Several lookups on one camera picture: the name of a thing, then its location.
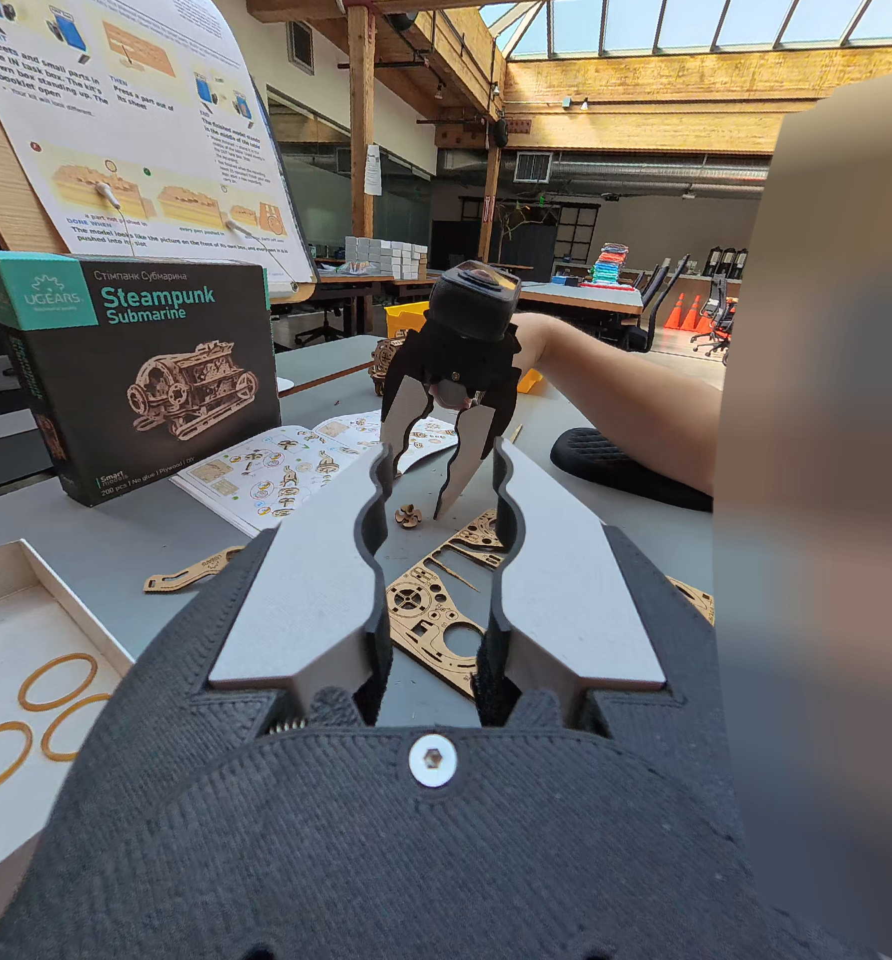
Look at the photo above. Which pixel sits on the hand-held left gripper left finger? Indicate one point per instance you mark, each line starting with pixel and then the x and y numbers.
pixel 303 600

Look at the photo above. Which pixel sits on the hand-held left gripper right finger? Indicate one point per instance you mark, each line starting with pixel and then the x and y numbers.
pixel 566 592

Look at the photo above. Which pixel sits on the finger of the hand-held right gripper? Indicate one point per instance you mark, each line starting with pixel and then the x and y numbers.
pixel 476 442
pixel 404 409

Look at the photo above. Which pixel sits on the person's right forearm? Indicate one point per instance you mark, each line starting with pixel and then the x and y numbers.
pixel 626 397

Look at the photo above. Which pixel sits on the wooden submarine model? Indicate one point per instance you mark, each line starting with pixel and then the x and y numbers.
pixel 386 364

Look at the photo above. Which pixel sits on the laser-cut plywood parts sheet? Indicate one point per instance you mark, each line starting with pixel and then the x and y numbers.
pixel 423 600

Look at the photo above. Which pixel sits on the black model kit box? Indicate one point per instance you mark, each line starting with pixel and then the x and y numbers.
pixel 153 375

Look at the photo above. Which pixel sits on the yellow plastic bin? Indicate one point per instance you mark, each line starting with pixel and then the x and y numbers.
pixel 404 319

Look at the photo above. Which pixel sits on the wooden lever drum assembly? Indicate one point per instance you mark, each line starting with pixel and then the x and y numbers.
pixel 190 574

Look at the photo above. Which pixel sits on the stack of white boxes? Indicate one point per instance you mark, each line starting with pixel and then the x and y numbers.
pixel 386 255

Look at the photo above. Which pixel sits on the black mesh wrist rest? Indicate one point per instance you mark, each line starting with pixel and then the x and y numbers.
pixel 611 457

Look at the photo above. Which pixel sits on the white instruction booklet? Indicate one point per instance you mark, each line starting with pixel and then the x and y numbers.
pixel 281 465

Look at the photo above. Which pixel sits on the stack of colourful bins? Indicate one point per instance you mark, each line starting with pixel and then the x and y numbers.
pixel 608 264

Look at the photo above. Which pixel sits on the black office chair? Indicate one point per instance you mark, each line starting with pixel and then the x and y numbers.
pixel 652 315

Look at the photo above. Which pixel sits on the white paper notice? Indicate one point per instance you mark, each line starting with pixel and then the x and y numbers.
pixel 372 169

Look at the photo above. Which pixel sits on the orange traffic cone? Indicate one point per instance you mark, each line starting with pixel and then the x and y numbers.
pixel 692 316
pixel 675 315

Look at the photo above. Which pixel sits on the tan rubber band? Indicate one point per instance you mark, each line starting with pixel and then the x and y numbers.
pixel 70 656
pixel 30 750
pixel 43 739

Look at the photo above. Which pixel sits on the grey office chair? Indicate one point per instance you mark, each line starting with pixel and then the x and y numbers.
pixel 716 319

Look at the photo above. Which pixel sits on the white cardboard tray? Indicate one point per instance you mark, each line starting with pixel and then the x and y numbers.
pixel 10 622

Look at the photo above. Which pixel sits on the large printed instruction sheet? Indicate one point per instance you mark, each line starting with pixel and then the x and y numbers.
pixel 115 112

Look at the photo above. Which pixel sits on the wooden support post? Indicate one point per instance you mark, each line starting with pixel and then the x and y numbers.
pixel 361 112

